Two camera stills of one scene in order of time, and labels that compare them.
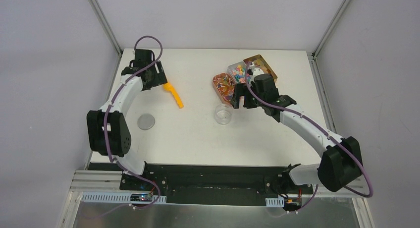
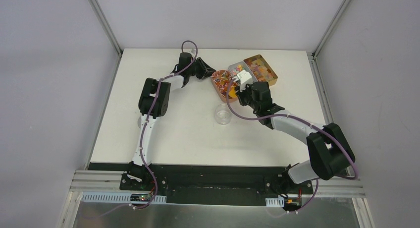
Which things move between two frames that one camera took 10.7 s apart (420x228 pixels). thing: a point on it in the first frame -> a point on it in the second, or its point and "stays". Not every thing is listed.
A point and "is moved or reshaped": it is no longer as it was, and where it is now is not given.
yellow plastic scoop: (168, 86) is moved or reshaped
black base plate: (216, 184) stays
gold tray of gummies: (257, 61) stays
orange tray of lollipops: (224, 85) stays
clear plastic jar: (223, 113) stays
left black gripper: (157, 79) -> (199, 68)
